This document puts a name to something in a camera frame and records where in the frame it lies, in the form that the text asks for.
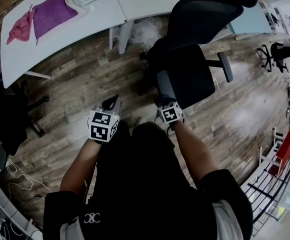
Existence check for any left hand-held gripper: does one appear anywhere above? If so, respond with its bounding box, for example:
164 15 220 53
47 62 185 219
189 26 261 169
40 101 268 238
88 95 123 145

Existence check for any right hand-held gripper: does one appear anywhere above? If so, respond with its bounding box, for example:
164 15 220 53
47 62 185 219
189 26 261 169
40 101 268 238
156 101 186 125

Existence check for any person's right forearm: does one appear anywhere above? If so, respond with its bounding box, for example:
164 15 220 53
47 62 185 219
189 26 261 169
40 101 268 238
171 121 217 188

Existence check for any person's left forearm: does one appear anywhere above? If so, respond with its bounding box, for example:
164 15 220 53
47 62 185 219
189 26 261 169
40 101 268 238
59 136 103 197

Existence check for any purple cloth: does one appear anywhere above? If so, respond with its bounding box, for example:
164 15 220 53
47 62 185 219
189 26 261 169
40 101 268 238
31 0 79 46

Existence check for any pink cloth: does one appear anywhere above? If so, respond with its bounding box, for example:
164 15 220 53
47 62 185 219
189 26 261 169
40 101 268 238
6 7 35 46

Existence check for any black mesh office chair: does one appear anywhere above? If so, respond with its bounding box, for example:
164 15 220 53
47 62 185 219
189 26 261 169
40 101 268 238
139 0 259 111

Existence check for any curved white table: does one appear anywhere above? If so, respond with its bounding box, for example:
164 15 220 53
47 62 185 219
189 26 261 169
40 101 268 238
0 0 127 89

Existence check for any person's black-clothed body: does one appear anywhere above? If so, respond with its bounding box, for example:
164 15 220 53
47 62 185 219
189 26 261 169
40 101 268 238
42 120 254 240

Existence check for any clear plastic wrap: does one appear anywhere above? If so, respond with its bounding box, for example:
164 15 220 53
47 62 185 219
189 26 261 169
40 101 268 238
131 17 160 47

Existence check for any white table with grommet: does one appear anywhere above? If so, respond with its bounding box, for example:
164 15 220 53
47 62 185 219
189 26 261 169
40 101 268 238
109 0 212 55

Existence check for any black office chair without headrest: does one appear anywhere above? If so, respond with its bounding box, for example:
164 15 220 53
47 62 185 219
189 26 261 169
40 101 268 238
0 80 50 157

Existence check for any red panel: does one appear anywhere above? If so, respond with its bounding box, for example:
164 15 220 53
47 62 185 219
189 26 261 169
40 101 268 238
276 127 290 179

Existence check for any black swivel chair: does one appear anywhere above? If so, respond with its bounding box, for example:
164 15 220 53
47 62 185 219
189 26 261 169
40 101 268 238
257 41 290 74

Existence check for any light blue table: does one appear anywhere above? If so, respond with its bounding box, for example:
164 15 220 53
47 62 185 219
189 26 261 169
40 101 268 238
228 1 273 41

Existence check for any black metal railing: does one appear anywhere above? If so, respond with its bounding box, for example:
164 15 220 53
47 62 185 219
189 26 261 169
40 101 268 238
239 153 290 237

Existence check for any small white table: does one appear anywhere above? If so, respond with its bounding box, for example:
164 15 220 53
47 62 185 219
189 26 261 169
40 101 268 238
259 0 290 39

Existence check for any white floor cable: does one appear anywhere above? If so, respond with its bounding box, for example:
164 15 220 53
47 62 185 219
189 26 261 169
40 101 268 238
6 160 53 194

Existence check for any light grey shoulder strap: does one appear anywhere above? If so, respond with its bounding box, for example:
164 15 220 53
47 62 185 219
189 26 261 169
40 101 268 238
211 198 244 240
59 217 85 240

